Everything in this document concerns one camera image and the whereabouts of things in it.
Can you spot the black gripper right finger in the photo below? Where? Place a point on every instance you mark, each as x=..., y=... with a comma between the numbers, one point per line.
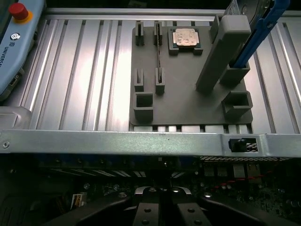
x=185, y=212

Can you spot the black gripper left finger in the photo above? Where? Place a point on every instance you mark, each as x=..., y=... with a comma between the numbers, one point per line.
x=145, y=212

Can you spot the green Dell motherboard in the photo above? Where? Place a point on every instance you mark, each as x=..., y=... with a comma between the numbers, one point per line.
x=258, y=195

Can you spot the open black PC case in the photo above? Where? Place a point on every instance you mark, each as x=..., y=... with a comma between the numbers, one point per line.
x=117, y=141

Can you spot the grey parts rack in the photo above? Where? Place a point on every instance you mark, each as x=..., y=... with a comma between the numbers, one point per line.
x=183, y=94

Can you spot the green RAM stick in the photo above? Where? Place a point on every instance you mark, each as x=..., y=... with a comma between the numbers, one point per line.
x=159, y=54

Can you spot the silver CPU chip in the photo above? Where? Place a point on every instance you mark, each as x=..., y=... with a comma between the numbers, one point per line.
x=185, y=37

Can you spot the blue disk caddy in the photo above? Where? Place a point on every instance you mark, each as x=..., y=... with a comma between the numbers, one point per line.
x=249, y=49

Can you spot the blue grey teach pendant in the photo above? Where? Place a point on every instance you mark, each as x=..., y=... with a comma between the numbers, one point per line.
x=14, y=58

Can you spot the silver hard disk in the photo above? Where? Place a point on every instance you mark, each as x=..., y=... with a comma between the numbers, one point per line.
x=254, y=9

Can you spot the red emergency stop button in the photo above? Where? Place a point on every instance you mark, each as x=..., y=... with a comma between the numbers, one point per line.
x=17, y=9

